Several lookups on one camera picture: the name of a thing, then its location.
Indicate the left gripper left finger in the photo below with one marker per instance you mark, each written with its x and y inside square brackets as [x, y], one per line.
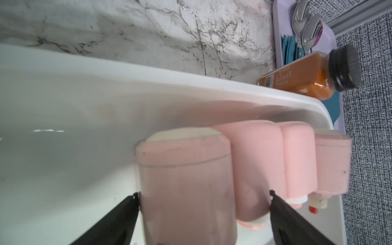
[116, 227]

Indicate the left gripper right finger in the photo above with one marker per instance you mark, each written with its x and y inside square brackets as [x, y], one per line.
[290, 228]

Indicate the pink sharpener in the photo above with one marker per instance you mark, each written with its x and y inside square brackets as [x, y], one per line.
[300, 161]
[333, 161]
[258, 168]
[186, 188]

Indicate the white storage box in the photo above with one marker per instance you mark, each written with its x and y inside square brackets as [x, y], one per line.
[70, 125]

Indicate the orange spice jar black lid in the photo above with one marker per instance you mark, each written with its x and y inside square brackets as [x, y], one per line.
[318, 75]

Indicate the silver ornate spoon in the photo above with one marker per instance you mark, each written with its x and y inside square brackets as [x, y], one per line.
[312, 33]

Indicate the lavender tray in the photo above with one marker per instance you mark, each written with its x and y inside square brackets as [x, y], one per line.
[282, 24]

